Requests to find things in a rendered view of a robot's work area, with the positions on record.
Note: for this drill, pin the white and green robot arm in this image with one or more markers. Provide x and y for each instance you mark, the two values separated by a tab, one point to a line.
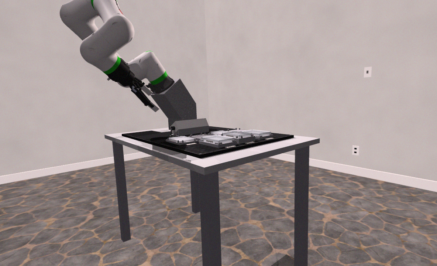
99	46

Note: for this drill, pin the grey operator panel with coloured buttons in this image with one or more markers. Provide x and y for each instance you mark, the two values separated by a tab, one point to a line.
187	127

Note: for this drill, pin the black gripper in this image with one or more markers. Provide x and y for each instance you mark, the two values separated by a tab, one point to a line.
137	86

